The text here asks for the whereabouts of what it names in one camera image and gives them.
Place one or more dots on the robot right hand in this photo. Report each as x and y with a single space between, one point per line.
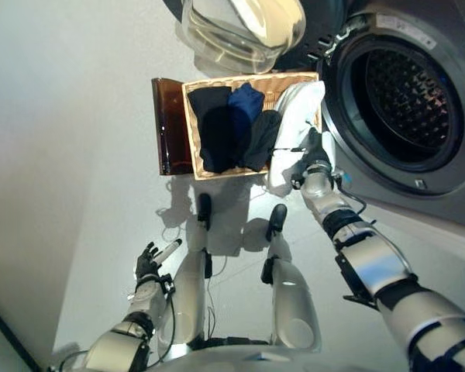
317 151

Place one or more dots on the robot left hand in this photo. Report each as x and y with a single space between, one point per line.
147 265

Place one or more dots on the white garment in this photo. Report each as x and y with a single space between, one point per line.
294 112

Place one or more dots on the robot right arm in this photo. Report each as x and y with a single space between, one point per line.
372 259

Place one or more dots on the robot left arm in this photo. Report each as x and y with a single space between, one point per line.
116 345

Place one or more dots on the grey front-load washing machine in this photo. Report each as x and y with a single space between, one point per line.
372 186

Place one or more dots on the robot left leg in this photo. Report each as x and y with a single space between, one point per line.
186 294

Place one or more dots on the robot leg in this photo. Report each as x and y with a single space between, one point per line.
294 294
186 294

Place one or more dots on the blue garment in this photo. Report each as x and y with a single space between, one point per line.
246 100

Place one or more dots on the black garment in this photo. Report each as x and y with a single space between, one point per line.
213 135

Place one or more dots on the rectangular wicker laundry basket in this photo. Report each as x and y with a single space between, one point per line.
190 128

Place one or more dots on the round glass washer door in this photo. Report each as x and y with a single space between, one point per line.
232 42

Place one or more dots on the robot right leg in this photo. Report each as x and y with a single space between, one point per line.
294 294

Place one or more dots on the silver robot torso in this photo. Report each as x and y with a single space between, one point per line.
275 358

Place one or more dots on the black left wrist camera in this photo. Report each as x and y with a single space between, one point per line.
167 283

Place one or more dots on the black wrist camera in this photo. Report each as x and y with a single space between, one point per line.
167 283
297 181

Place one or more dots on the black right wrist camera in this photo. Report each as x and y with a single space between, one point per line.
297 181

